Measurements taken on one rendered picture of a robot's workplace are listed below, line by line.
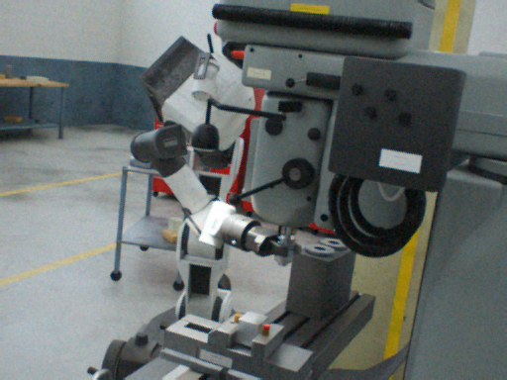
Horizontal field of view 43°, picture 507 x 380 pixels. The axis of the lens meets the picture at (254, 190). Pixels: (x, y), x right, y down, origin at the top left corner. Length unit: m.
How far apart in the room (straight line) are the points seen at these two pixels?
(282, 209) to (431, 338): 0.45
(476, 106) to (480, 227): 0.24
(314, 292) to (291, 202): 0.50
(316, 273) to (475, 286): 0.69
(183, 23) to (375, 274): 9.48
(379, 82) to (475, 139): 0.31
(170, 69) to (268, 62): 0.63
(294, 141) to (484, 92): 0.42
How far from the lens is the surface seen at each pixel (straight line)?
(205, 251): 2.39
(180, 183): 1.99
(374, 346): 3.56
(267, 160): 1.53
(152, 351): 2.49
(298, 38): 1.46
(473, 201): 1.34
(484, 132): 1.38
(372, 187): 1.42
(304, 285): 1.97
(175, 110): 1.99
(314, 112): 1.48
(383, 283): 3.44
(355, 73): 1.16
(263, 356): 1.53
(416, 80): 1.14
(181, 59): 2.08
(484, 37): 10.59
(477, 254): 1.34
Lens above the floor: 1.71
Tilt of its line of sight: 12 degrees down
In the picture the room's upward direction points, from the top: 7 degrees clockwise
